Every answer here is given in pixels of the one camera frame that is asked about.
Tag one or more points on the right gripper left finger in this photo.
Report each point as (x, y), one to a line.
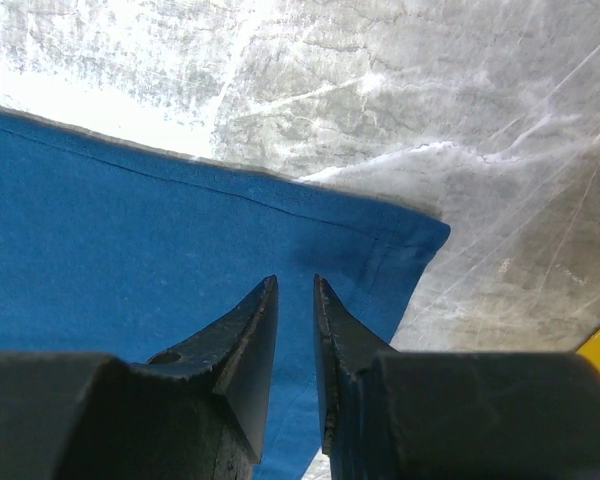
(213, 391)

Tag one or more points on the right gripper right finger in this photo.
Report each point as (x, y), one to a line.
(357, 400)

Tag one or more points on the blue t-shirt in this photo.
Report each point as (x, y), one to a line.
(107, 248)

